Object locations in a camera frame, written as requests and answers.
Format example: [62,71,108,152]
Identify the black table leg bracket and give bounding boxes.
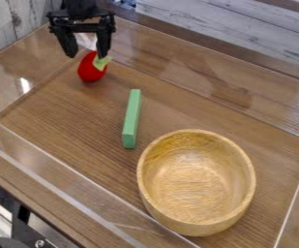
[11,202,58,248]

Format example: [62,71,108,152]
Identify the wooden bowl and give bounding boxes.
[136,129,256,236]

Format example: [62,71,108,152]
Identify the clear acrylic enclosure walls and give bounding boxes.
[0,17,299,248]

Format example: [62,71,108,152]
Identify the green rectangular block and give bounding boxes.
[122,89,142,149]

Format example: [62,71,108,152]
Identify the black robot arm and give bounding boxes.
[47,0,115,59]

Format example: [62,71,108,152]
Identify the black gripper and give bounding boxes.
[47,10,115,59]

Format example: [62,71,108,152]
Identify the red plush strawberry toy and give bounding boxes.
[78,51,111,82]

